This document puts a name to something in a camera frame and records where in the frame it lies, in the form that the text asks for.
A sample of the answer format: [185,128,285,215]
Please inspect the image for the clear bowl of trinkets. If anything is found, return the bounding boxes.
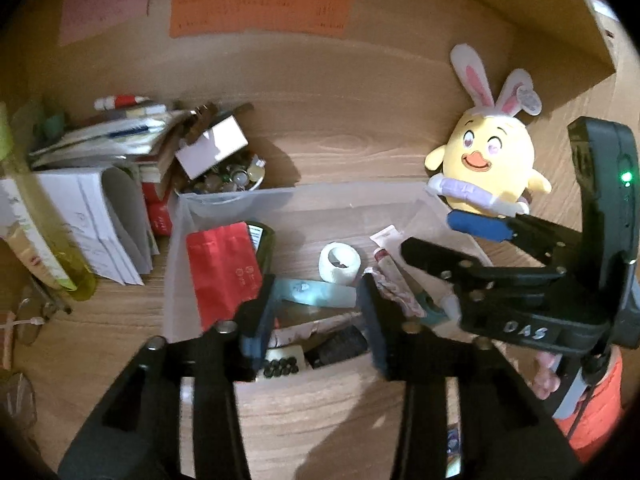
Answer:
[174,154,267,205]

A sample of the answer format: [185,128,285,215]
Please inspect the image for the orange sticky note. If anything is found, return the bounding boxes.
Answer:
[168,0,351,39]

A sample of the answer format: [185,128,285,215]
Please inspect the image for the pink tube white cap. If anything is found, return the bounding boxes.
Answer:
[362,266,462,322]

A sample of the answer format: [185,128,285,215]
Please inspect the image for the person's right forearm orange sleeve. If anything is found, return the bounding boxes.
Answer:
[554,345,626,452]

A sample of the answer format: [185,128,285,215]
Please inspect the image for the eyeglasses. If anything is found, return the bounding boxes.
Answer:
[16,284,74,347]

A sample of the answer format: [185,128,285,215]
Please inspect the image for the pink sticky note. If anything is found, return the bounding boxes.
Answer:
[58,0,152,47]

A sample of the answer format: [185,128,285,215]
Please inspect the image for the light blue pouch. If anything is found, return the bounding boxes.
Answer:
[272,277,359,309]

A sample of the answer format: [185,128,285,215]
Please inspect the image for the white mahjong tile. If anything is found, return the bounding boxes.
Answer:
[254,344,307,379]

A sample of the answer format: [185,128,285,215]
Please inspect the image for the yellow chick plush rabbit ears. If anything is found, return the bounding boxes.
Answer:
[424,42,554,219]

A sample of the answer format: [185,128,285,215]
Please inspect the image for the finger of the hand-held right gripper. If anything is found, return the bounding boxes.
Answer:
[447,208,584,267]
[399,236,567,312]

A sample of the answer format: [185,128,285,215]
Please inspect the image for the red box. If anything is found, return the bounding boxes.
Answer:
[142,182,174,237]

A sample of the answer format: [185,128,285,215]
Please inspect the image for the black cable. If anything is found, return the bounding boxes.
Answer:
[569,357,604,437]

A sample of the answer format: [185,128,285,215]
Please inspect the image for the white and red tube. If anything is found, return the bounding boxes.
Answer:
[369,226,407,267]

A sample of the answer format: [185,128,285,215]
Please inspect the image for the teal round case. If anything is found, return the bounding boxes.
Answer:
[421,294,452,327]

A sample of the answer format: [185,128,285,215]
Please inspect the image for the white tape roll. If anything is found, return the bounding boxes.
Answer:
[318,242,362,286]

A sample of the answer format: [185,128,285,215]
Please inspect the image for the red envelope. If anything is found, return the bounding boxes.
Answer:
[185,222,267,334]

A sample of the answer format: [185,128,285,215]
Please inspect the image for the small patterned item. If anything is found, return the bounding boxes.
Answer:
[443,422,462,479]

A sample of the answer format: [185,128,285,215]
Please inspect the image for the black textured case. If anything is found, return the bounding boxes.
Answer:
[304,324,372,369]

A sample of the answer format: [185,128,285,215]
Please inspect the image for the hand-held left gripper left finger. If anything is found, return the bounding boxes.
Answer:
[57,274,278,480]

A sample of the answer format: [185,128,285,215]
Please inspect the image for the yellow-green spray bottle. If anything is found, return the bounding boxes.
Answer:
[0,101,99,302]

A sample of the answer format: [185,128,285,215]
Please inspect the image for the folded white paper sheets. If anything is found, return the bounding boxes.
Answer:
[34,165,162,287]

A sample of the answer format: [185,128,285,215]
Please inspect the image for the face print packet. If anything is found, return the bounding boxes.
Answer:
[0,219,77,292]

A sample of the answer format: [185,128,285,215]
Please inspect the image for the small white cardboard box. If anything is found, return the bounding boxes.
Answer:
[174,115,250,180]

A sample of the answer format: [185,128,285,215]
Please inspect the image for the stack of books and papers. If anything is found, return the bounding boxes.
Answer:
[29,101,254,187]

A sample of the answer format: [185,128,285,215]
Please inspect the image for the red and white marker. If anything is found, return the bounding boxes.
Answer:
[93,93,151,111]

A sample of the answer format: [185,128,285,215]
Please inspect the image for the person's right hand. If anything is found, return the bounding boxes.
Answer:
[530,350,562,401]

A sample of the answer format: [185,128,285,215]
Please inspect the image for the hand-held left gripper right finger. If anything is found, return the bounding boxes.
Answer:
[355,274,583,480]

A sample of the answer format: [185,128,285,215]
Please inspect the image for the dark glass bottle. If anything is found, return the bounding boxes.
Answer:
[244,220,277,282]

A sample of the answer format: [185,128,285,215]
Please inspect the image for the clear plastic storage bin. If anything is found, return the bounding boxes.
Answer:
[161,181,497,377]

